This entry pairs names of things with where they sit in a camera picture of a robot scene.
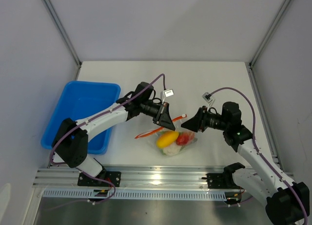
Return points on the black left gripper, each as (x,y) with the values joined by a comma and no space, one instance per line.
(162,118)

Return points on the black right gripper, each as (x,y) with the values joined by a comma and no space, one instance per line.
(199,121)

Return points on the yellow toy lemon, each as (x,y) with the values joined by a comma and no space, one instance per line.
(166,139)

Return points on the clear orange-zipper zip bag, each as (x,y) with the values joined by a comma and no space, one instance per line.
(152,135)

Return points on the orange red toy mango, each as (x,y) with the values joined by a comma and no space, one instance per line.
(185,138)

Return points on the white green toy cauliflower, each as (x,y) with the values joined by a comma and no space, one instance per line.
(172,150)

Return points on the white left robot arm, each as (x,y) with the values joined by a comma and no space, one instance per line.
(72,139)

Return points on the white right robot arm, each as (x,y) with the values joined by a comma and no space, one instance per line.
(285,201)

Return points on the blue plastic bin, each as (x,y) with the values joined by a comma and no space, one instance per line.
(79,99)

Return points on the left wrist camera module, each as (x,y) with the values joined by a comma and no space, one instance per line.
(165,94)

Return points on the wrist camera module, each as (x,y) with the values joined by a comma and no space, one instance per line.
(165,94)
(209,99)

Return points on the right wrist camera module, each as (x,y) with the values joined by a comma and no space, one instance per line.
(209,99)

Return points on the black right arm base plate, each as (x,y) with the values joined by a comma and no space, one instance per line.
(219,181)

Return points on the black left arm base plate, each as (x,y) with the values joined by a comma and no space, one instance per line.
(101,180)

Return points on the right side aluminium rail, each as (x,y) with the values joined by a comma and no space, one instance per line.
(264,118)

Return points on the aluminium front frame rail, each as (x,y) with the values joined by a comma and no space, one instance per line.
(133,177)

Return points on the white slotted cable duct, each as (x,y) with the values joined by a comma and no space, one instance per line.
(137,194)

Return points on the right aluminium corner post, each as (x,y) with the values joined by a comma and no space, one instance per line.
(281,13)

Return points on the aluminium corner post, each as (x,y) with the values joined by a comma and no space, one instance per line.
(281,13)
(61,30)

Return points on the left aluminium corner post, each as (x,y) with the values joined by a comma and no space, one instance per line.
(61,30)

